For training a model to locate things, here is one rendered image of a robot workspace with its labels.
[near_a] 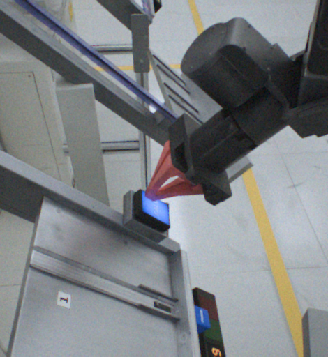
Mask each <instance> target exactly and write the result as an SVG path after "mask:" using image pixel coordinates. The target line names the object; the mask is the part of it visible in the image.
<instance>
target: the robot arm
mask: <svg viewBox="0 0 328 357"><path fill-rule="evenodd" d="M180 69H181V72H182V73H183V74H185V75H186V76H187V77H188V78H189V79H190V80H191V81H192V82H194V83H195V84H196V85H197V86H198V87H200V88H201V89H202V91H204V92H205V93H206V94H207V95H208V96H209V97H210V98H211V99H213V100H215V102H216V103H217V104H218V105H220V106H221V107H222V108H221V109H220V110H219V112H217V113H216V114H215V115H213V116H212V117H211V118H210V119H208V120H207V122H205V123H203V124H202V125H200V124H199V123H197V122H196V121H195V120H194V119H192V118H191V117H190V116H189V115H187V114H186V113H184V114H182V115H181V116H180V117H179V118H177V119H176V121H175V122H173V123H172V124H171V125H170V126H168V133H169V140H168V142H166V143H165V146H164V148H163V150H162V152H161V156H160V158H159V160H158V164H157V166H156V169H155V172H154V174H153V175H152V177H151V180H150V182H149V185H148V187H147V189H146V192H145V197H146V198H147V199H150V200H151V201H156V200H159V199H166V198H170V197H177V196H189V195H204V198H205V200H206V201H207V202H208V203H209V204H211V205H212V206H216V205H218V204H219V203H221V202H223V201H225V200H226V199H228V198H230V197H231V196H232V191H231V188H230V183H229V179H228V174H227V171H226V169H228V168H229V167H231V166H232V165H234V164H236V163H237V162H239V160H240V159H242V158H244V157H245V156H246V155H248V154H249V153H250V152H252V150H255V149H256V148H257V147H259V146H260V145H261V144H264V143H265V142H266V141H267V140H268V139H270V138H271V137H273V136H274V135H276V134H278V133H279V132H280V131H281V130H282V129H284V128H286V127H287V126H290V127H291V128H292V129H293V130H294V131H295V132H296V133H297V134H298V135H299V136H300V137H301V138H302V139H303V138H306V137H310V136H312V135H315V136H316V137H323V136H325V135H328V0H317V1H316V5H315V11H314V16H313V21H312V22H311V23H310V26H309V29H308V35H307V39H306V46H305V49H303V50H300V51H299V52H297V53H296V54H293V55H291V56H290V57H289V56H288V55H287V54H286V53H285V51H284V50H283V49H282V48H281V47H280V46H279V45H278V43H276V44H274V45H272V44H271V43H270V42H269V41H268V40H267V39H266V38H265V37H264V36H262V35H261V34H260V33H259V32H258V30H257V29H256V28H255V27H254V26H252V25H251V24H250V23H248V21H247V20H246V19H245V18H242V17H233V18H231V19H230V20H228V21H227V22H226V23H222V22H219V23H216V24H214V25H211V26H209V27H208V28H207V29H205V30H204V32H202V33H201V34H200V35H199V36H198V37H197V38H196V39H195V41H194V42H192V43H191V45H190V46H189V48H188V49H187V50H186V53H185V55H184V57H182V60H181V65H180ZM175 176H178V177H177V178H176V179H175V180H172V182H170V183H168V184H167V185H164V184H165V183H166V182H167V180H168V179H169V178H170V177H175ZM162 185H164V186H162ZM161 186H162V187H161Z"/></svg>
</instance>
